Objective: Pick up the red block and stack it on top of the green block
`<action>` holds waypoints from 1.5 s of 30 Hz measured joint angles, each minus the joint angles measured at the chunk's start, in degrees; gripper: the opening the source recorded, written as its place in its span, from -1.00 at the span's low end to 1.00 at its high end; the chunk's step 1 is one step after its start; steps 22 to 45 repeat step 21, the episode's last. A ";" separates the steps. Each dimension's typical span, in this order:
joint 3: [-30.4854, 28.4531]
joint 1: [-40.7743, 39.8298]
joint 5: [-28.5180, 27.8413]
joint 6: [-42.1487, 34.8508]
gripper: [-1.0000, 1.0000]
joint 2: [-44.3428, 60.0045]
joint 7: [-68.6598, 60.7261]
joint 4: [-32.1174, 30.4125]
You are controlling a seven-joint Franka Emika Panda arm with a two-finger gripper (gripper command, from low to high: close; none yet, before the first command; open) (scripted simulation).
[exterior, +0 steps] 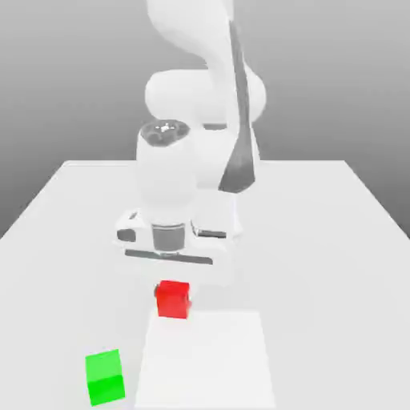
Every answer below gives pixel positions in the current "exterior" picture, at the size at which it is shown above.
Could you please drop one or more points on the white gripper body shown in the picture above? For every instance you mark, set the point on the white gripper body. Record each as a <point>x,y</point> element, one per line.
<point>198,267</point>

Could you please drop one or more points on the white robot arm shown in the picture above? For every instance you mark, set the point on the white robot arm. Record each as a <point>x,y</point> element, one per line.
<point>166,173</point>

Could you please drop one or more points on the small red cube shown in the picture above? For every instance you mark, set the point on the small red cube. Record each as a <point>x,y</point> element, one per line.
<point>172,301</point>

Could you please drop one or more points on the small green cube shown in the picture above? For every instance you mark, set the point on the small green cube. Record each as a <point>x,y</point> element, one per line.
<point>105,378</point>

